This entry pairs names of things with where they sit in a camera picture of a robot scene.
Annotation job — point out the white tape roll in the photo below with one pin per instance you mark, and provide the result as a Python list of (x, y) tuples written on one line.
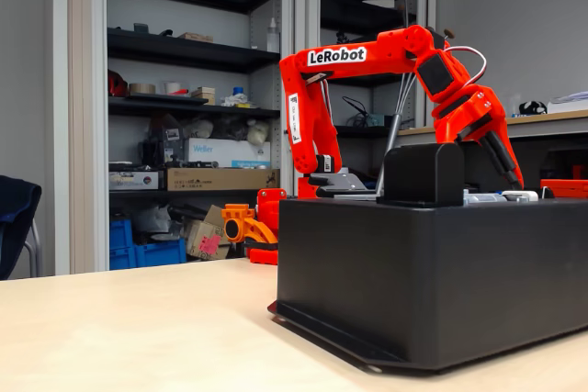
[(172, 88)]

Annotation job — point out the white paper stack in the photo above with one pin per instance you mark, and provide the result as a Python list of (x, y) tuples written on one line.
[(569, 100)]

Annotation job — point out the black rounded probe holder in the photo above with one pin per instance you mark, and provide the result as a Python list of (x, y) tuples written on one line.
[(422, 171)]

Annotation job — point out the white hinge sensor block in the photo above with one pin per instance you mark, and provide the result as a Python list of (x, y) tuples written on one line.
[(521, 195)]

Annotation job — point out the red part under desk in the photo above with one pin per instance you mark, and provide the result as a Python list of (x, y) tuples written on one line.
[(580, 171)]

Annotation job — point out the metal frame chair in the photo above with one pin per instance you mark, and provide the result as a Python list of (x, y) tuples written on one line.
[(36, 245)]

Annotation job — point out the black white printed box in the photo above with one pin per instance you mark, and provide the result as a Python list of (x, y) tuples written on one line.
[(133, 181)]

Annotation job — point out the red printed base block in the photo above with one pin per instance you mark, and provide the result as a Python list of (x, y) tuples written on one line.
[(268, 208)]

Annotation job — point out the black task board box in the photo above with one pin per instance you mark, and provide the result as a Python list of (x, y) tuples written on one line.
[(413, 282)]

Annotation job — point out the dark blue chair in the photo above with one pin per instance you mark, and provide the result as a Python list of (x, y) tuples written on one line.
[(16, 217)]

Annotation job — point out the orange printed table clamp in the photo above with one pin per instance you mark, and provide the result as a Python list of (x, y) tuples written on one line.
[(243, 224)]

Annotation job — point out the brown tape roll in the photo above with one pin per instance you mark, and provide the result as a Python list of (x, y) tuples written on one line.
[(142, 89)]

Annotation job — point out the white crumpled cloth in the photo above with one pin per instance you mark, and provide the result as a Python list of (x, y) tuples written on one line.
[(236, 100)]

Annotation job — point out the red display module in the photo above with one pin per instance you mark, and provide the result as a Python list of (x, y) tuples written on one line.
[(567, 187)]

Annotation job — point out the small blue cap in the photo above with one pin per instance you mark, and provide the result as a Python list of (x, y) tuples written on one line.
[(238, 91)]

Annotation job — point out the black electronic equipment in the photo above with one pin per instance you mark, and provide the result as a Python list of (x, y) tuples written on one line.
[(156, 148)]

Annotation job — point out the clear plastic bag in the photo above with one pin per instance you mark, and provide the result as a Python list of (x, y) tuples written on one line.
[(156, 224)]

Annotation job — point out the white Weller box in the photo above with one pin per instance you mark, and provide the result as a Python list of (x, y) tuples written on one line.
[(220, 151)]

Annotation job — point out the red gripper black motor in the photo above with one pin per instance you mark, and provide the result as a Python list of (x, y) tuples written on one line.
[(478, 117)]

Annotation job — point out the flat brown cardboard box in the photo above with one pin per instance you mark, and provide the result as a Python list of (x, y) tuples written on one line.
[(220, 179)]

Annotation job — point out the cardboard box pink sticker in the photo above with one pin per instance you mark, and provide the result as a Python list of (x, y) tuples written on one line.
[(195, 227)]

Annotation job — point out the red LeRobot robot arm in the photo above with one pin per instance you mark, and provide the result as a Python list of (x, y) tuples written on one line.
[(386, 50)]

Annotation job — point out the small cardboard box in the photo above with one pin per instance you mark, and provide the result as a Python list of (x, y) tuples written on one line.
[(195, 37)]

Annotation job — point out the tall blue plastic crate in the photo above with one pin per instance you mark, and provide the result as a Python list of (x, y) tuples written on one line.
[(120, 245)]

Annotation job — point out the clear plastic bottle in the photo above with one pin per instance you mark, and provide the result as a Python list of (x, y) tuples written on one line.
[(273, 38)]

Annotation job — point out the small wooden boxes stack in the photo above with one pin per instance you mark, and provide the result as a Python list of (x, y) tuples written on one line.
[(204, 94)]

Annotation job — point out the black white plush toy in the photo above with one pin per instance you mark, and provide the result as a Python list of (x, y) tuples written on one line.
[(533, 108)]

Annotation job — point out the black knob with white line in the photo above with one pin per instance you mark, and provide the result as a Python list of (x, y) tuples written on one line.
[(546, 193)]

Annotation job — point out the wooden top side desk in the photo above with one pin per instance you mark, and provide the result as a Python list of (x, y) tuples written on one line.
[(551, 123)]

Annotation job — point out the red rounded object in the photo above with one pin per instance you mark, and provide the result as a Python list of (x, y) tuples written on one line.
[(117, 86)]

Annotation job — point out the low blue plastic crate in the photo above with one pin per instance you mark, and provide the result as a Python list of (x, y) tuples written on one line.
[(158, 254)]

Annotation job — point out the silver metal door hinge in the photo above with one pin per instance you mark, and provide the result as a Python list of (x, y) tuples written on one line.
[(482, 199)]

